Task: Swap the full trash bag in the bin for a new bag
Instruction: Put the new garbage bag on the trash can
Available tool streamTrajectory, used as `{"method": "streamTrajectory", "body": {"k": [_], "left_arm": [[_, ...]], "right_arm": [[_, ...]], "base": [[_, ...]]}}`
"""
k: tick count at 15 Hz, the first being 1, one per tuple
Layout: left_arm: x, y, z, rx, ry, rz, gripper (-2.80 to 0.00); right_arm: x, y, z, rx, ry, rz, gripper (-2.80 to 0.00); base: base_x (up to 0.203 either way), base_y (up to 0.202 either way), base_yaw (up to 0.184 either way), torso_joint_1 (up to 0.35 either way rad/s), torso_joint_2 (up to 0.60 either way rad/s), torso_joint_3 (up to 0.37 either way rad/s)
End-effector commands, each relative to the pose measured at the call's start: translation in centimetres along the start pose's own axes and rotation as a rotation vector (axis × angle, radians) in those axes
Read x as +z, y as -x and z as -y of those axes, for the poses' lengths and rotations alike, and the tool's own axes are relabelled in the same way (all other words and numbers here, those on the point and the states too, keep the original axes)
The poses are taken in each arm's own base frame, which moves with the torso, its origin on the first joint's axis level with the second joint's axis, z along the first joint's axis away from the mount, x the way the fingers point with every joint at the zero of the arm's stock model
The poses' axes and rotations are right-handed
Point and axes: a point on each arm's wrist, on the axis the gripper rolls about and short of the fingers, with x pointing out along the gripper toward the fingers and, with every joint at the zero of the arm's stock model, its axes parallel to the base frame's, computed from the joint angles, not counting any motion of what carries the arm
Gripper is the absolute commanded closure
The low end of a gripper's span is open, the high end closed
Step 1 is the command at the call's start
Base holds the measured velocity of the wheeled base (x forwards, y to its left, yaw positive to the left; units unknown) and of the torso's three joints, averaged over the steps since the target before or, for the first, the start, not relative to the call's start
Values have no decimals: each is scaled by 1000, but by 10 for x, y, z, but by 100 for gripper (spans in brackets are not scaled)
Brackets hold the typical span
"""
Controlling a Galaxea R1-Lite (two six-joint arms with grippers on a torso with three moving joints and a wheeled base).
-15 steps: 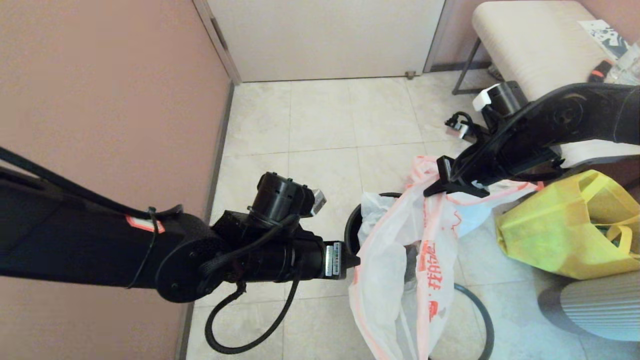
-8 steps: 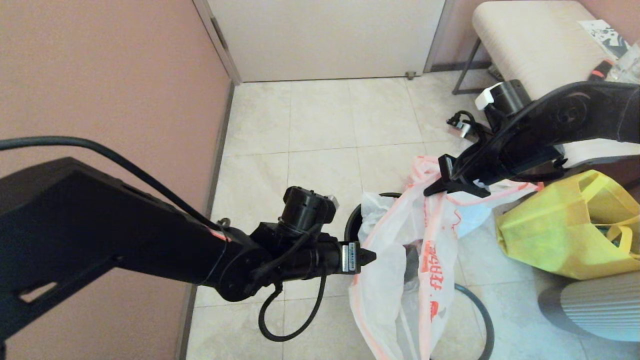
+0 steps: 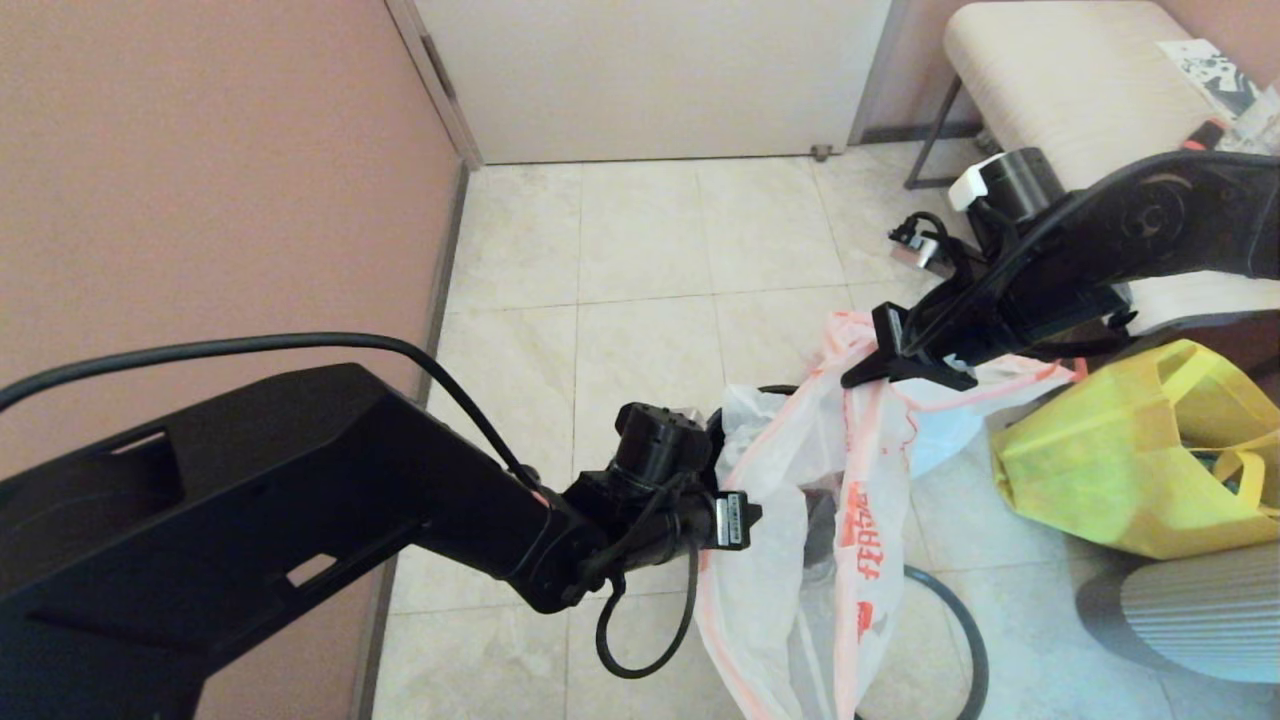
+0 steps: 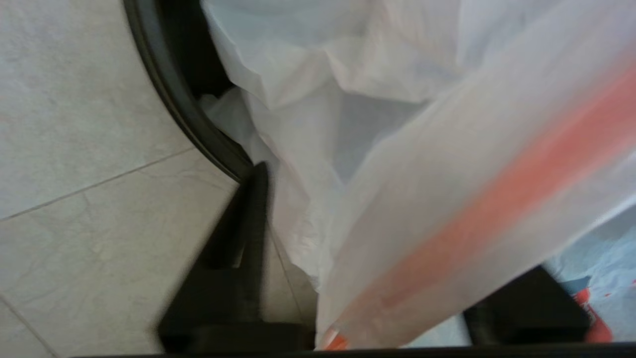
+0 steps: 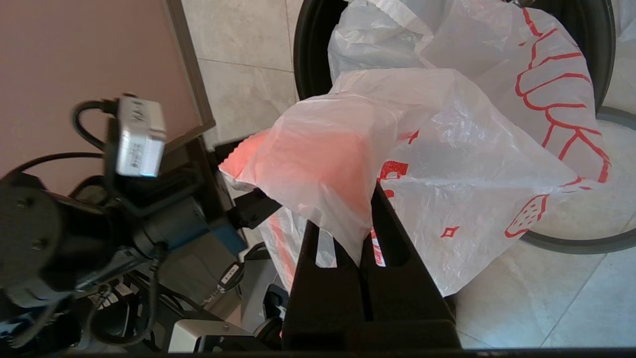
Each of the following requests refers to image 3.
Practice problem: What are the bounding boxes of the white bag orange drawstring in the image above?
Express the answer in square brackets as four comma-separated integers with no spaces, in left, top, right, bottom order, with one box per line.
[695,372,916,720]
[818,308,1089,481]

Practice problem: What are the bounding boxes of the black trash bin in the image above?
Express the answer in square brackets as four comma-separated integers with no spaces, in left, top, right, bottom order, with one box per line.
[755,383,841,566]

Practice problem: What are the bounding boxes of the yellow tote bag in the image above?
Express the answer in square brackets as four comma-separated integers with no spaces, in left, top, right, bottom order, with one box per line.
[990,340,1280,561]

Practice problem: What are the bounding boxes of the beige table with metal legs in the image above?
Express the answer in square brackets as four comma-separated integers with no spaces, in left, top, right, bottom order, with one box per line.
[905,0,1280,336]

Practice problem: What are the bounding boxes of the black and white leaflet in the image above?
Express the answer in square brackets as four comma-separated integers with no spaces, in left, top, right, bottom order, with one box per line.
[1160,38,1259,119]

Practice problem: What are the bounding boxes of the clear plastic bottle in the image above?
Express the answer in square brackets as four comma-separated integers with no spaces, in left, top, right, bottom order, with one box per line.
[1228,85,1280,156]

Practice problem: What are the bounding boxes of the grey ribbed round object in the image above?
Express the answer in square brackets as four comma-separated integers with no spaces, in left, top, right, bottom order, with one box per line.
[1075,541,1280,686]

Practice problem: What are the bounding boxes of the white door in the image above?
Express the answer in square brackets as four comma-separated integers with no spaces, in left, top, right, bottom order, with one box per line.
[413,0,891,166]

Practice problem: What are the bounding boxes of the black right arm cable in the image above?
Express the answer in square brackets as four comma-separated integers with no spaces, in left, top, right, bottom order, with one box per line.
[895,150,1280,351]

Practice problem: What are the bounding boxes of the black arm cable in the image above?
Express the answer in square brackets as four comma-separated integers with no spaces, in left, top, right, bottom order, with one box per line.
[895,150,1280,351]
[0,333,701,681]

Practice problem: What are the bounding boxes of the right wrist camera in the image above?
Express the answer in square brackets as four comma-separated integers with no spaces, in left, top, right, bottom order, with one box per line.
[888,215,949,271]

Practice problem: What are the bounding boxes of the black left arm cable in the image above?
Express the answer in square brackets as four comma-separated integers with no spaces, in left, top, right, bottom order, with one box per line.
[0,333,701,681]

